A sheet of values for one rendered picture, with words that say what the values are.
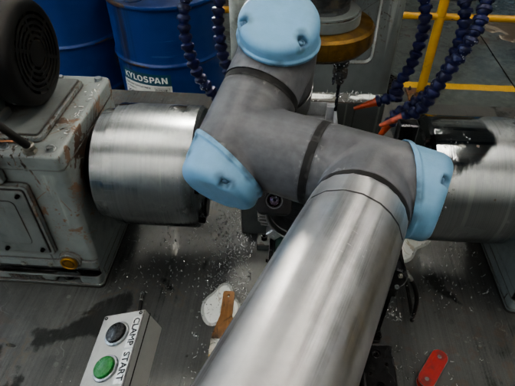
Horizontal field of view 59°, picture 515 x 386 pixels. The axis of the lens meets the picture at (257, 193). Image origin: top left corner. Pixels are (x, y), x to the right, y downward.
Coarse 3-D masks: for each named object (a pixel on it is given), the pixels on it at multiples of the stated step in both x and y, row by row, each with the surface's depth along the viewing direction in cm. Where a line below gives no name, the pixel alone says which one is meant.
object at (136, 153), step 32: (96, 128) 85; (128, 128) 84; (160, 128) 84; (192, 128) 83; (96, 160) 84; (128, 160) 82; (160, 160) 82; (96, 192) 86; (128, 192) 84; (160, 192) 83; (192, 192) 83; (160, 224) 91; (192, 224) 90
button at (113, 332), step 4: (116, 324) 63; (120, 324) 63; (112, 328) 63; (116, 328) 63; (120, 328) 62; (124, 328) 62; (108, 332) 63; (112, 332) 62; (116, 332) 62; (120, 332) 62; (124, 332) 62; (108, 336) 62; (112, 336) 62; (116, 336) 62; (120, 336) 62; (108, 340) 62; (112, 340) 61; (116, 340) 61
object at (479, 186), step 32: (448, 128) 83; (480, 128) 82; (512, 128) 82; (480, 160) 79; (512, 160) 79; (448, 192) 80; (480, 192) 79; (512, 192) 79; (448, 224) 83; (480, 224) 82; (512, 224) 82
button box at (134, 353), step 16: (112, 320) 65; (128, 320) 64; (144, 320) 64; (128, 336) 62; (144, 336) 63; (96, 352) 62; (112, 352) 61; (128, 352) 60; (144, 352) 62; (128, 368) 58; (144, 368) 61; (80, 384) 59; (96, 384) 58; (112, 384) 57; (128, 384) 57; (144, 384) 60
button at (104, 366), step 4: (104, 356) 60; (108, 356) 60; (100, 360) 60; (104, 360) 59; (108, 360) 59; (112, 360) 59; (96, 364) 59; (100, 364) 59; (104, 364) 59; (108, 364) 59; (112, 364) 58; (96, 368) 59; (100, 368) 58; (104, 368) 58; (108, 368) 58; (112, 368) 58; (96, 372) 58; (100, 372) 58; (104, 372) 58; (108, 372) 58; (96, 376) 58; (100, 376) 58; (104, 376) 58
